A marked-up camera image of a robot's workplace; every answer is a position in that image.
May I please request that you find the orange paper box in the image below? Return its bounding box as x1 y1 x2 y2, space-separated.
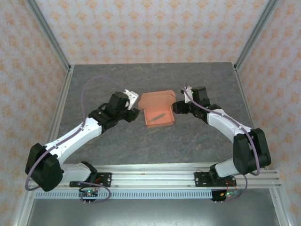
138 90 176 129

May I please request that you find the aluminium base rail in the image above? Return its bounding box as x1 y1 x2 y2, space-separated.
25 162 282 189

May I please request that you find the small controller circuit board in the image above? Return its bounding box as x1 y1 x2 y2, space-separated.
79 187 99 204
211 189 240 203

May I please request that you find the aluminium frame corner post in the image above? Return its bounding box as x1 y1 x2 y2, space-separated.
24 0 72 73
234 0 282 71

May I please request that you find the aluminium frame side rail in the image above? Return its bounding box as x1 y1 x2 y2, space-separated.
232 63 291 226
13 65 75 226

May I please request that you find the grey metal sheet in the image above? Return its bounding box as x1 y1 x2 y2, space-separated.
25 199 283 226

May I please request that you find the green translucent pen with barcode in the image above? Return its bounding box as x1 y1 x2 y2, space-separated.
147 113 166 122

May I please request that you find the white slotted cable duct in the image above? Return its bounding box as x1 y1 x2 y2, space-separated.
35 190 214 199

